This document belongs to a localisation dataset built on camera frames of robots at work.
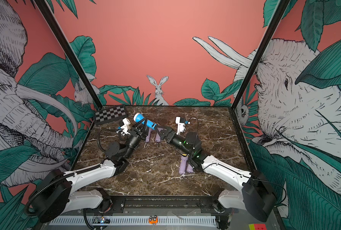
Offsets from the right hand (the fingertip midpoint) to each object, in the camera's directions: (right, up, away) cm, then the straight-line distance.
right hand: (157, 129), depth 67 cm
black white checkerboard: (-42, +8, +43) cm, 61 cm away
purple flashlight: (-3, -3, -7) cm, 8 cm away
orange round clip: (-2, -44, +1) cm, 44 cm away
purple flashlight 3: (+18, -25, +19) cm, 36 cm away
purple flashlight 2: (+14, -20, +21) cm, 33 cm away
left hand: (-3, +5, -2) cm, 6 cm away
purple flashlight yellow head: (-4, -8, +31) cm, 32 cm away
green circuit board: (-28, -46, +3) cm, 54 cm away
